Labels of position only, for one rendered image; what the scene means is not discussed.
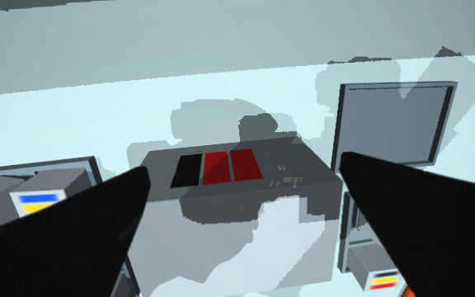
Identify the orange-handled screwdriver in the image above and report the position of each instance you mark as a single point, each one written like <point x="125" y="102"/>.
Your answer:
<point x="408" y="293"/>

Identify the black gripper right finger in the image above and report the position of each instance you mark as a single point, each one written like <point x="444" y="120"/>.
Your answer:
<point x="424" y="220"/>

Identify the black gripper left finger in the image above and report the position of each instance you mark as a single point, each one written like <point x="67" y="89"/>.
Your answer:
<point x="77" y="246"/>

